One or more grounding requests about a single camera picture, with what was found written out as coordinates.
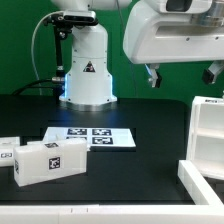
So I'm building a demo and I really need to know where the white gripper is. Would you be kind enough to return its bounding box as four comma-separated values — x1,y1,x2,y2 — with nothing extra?
123,0,224,88

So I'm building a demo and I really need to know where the white cabinet body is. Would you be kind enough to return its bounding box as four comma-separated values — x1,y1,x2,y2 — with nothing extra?
186,96,224,180

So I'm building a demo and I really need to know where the white cabinet door panel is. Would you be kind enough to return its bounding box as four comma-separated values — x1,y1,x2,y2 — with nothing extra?
0,137,20,167

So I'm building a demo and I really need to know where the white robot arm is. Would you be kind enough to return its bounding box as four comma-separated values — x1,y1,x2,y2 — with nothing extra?
51,0,224,111

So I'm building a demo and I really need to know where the white cabinet door block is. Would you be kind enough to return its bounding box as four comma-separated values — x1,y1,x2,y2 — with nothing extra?
13,138,88,187

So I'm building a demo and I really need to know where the white marker sheet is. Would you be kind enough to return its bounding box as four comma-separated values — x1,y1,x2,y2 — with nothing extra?
43,127,136,147

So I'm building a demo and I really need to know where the white L-shaped workspace border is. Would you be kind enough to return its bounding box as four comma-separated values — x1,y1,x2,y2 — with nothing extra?
0,160,224,224

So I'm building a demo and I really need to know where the black camera on stand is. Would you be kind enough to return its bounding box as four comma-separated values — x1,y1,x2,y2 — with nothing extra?
43,9,99,98

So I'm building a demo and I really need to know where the grey camera cable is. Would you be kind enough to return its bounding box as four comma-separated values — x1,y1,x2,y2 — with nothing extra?
30,10,64,97

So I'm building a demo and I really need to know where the black cable on table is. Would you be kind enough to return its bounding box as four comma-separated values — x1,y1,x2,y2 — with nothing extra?
11,78,64,97

